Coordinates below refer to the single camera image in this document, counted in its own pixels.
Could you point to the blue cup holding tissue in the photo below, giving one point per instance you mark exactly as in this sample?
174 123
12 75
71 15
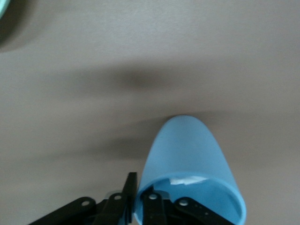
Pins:
187 145

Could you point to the brown table cover sheet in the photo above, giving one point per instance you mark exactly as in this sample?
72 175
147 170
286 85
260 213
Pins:
93 47

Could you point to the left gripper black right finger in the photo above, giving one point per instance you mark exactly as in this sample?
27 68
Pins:
187 211

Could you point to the mint green bowl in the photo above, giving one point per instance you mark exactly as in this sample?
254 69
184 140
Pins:
2 5

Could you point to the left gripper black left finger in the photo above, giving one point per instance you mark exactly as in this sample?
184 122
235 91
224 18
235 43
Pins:
110 211

